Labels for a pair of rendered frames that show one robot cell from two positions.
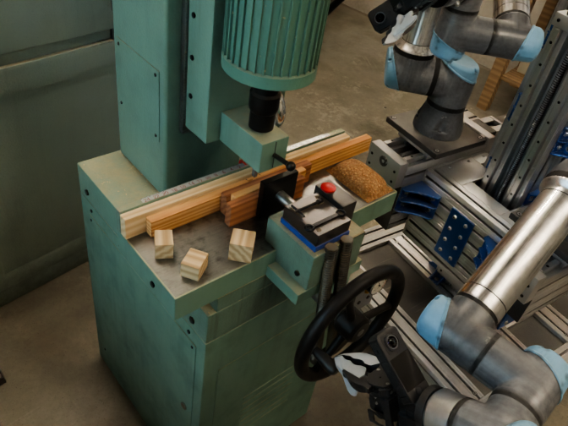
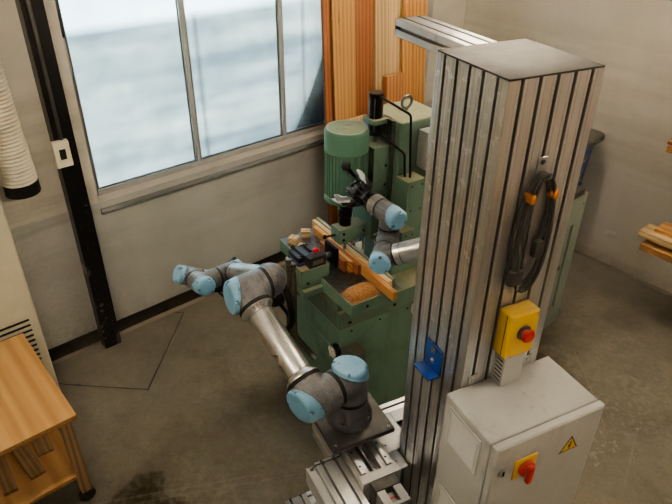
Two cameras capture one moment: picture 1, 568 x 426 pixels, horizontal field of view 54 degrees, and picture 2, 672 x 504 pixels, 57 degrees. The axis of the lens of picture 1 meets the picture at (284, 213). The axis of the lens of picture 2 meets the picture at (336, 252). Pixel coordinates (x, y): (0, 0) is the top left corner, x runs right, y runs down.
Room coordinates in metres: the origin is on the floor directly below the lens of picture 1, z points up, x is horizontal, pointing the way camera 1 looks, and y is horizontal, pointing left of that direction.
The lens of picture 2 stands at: (1.47, -2.15, 2.38)
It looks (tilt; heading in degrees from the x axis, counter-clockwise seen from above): 32 degrees down; 104
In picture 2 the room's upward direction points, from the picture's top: 1 degrees clockwise
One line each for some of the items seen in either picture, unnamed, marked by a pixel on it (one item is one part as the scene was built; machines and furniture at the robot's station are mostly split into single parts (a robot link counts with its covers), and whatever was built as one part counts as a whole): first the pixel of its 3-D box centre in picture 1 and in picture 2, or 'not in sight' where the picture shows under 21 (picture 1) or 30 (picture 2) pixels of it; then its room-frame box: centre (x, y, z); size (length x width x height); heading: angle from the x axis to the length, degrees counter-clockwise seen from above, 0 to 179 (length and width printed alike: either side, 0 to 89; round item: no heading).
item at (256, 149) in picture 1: (253, 140); (349, 232); (0.97, 0.09, 1.03); 0.14 x 0.07 x 0.09; 47
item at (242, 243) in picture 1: (242, 245); not in sight; (0.77, 0.07, 0.92); 0.04 x 0.04 x 0.04; 1
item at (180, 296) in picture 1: (282, 232); (324, 271); (0.88, -0.01, 0.87); 0.61 x 0.30 x 0.06; 137
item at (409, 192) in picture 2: not in sight; (409, 193); (1.21, 0.13, 1.23); 0.09 x 0.08 x 0.15; 47
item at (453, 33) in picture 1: (460, 32); (387, 241); (1.19, -0.30, 1.24); 0.11 x 0.08 x 0.11; 90
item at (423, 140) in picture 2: not in sight; (431, 147); (1.28, 0.21, 1.40); 0.10 x 0.06 x 0.16; 47
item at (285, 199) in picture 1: (286, 201); (325, 255); (0.89, 0.00, 0.95); 0.09 x 0.07 x 0.09; 137
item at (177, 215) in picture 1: (273, 178); (351, 260); (1.00, 0.04, 0.92); 0.62 x 0.02 x 0.04; 137
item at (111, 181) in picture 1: (215, 211); (366, 276); (1.04, 0.17, 0.76); 0.57 x 0.45 x 0.09; 47
